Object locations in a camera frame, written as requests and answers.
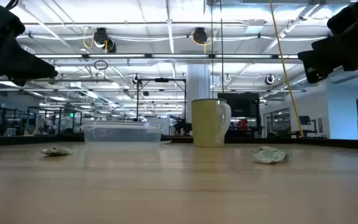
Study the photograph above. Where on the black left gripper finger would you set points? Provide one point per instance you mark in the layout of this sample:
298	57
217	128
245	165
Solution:
19	81
23	62

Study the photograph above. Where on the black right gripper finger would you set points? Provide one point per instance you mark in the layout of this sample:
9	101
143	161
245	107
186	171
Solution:
314	67
337	42

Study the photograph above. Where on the green white sweetener packet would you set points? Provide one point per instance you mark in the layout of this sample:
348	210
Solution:
269	154
166	142
56	151

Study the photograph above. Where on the large black monitor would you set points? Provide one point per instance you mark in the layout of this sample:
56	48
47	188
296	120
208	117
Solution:
239	105

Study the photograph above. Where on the long ceiling light strip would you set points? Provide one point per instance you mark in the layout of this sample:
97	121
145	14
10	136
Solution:
117	56

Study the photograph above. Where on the clear plastic container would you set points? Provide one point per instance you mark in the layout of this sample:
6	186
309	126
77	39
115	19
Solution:
121	135

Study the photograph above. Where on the white building column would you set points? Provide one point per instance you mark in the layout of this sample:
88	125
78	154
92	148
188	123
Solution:
197	87

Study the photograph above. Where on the pale yellow mug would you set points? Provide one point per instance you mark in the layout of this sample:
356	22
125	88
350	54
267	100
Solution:
208	124

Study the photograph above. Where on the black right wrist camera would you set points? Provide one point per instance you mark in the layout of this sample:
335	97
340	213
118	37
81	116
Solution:
350	15

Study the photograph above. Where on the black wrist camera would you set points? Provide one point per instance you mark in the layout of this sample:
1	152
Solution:
350	15
5	21

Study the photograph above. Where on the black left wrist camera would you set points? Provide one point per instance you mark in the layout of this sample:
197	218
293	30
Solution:
5	21

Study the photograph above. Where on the black metal stand frame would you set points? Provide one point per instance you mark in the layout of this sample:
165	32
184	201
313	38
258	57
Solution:
162	80

